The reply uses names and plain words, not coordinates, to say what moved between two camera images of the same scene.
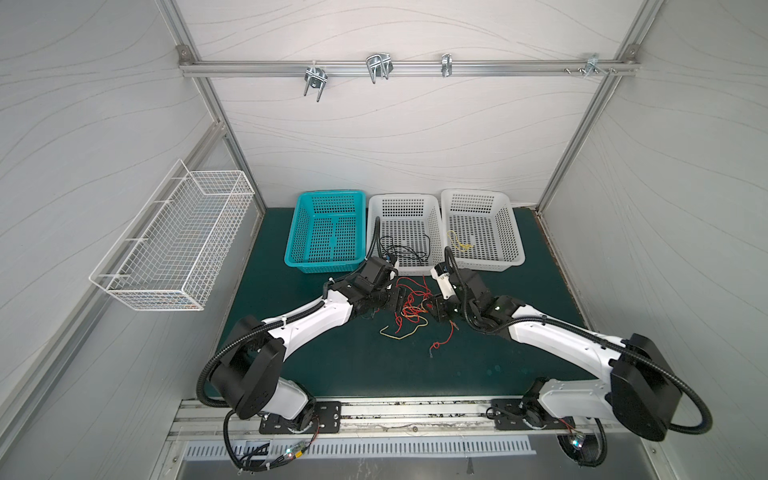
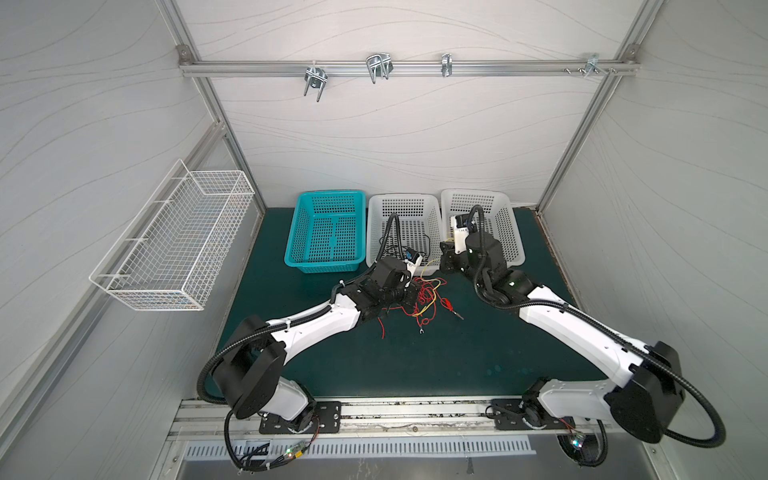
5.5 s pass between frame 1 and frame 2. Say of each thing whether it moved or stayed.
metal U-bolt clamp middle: stayed
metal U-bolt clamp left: stayed
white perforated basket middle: stayed
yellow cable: moved
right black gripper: moved
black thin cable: stayed
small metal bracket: stayed
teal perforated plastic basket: stayed
